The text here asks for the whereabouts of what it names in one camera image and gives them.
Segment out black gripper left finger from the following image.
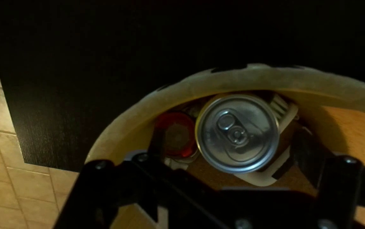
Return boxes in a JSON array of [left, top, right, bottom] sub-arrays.
[[53, 155, 200, 229]]

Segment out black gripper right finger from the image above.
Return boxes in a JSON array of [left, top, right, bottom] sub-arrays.
[[291, 128, 365, 229]]

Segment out yellow drink can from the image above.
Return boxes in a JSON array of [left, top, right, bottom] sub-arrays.
[[195, 95, 276, 175]]

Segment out zebra pattern wooden bowl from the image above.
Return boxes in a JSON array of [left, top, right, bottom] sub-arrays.
[[84, 63, 365, 229]]

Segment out red round lid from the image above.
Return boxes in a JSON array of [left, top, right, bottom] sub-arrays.
[[151, 113, 196, 160]]

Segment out black side table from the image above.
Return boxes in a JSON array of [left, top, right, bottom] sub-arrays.
[[0, 0, 365, 171]]

